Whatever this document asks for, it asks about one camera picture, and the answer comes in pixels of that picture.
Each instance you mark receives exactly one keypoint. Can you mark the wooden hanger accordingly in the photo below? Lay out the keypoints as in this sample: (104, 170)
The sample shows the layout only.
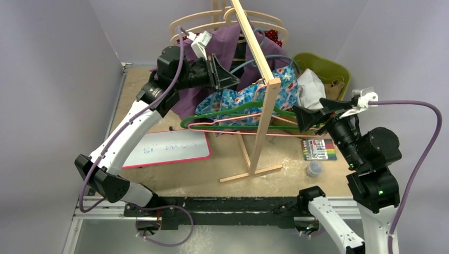
(266, 23)
(222, 13)

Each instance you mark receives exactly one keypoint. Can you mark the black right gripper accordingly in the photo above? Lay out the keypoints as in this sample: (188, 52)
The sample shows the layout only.
(329, 119)

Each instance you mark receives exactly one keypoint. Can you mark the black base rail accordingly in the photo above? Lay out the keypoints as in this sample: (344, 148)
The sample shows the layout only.
(173, 211)

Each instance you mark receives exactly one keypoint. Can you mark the wooden clothes rack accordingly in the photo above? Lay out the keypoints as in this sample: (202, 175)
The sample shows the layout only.
(271, 93)

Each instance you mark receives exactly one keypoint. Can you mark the front wooden hanger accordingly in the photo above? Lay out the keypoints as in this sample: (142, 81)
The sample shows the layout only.
(266, 23)

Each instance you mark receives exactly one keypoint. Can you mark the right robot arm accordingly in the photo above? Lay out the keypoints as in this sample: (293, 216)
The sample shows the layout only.
(373, 187)

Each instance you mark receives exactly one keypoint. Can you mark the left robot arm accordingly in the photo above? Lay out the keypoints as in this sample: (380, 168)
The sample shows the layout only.
(100, 170)

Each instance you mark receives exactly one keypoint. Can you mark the green plastic hanger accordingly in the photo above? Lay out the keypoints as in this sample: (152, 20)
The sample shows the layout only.
(228, 112)

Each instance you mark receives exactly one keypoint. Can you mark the white garment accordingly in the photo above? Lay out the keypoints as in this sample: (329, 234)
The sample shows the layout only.
(312, 90)

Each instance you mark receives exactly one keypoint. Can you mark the red polka dot garment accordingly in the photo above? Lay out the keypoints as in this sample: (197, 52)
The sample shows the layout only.
(273, 35)

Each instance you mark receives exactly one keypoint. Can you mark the red-edged whiteboard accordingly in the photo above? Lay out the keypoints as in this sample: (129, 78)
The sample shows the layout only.
(158, 148)

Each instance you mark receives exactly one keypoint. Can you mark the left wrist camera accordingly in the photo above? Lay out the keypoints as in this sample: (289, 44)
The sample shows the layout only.
(199, 43)

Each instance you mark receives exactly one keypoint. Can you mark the small clear plastic cup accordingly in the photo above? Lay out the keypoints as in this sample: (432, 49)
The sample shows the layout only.
(314, 168)

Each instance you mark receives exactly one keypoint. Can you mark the pink wire hanger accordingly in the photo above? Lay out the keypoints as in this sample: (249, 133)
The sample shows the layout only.
(278, 114)

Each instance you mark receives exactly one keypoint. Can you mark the tan pleated skirt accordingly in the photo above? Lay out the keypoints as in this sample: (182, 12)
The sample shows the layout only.
(333, 89)

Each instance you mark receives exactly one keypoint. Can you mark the purple garment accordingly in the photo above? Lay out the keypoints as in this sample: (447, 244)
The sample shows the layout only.
(223, 44)

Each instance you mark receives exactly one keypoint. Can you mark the rear wooden hanger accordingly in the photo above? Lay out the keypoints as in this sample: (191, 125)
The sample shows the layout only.
(222, 13)

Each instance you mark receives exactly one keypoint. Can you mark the marker pen box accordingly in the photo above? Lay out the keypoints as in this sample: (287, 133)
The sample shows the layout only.
(318, 149)

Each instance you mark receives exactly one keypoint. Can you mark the green plastic basket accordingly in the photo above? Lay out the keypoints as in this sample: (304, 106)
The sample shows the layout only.
(325, 69)

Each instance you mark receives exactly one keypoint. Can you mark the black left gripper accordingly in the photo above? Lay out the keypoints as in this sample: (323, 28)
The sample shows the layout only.
(221, 79)

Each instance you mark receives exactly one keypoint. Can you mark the blue floral garment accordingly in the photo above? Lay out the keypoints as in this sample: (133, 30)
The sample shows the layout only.
(227, 98)

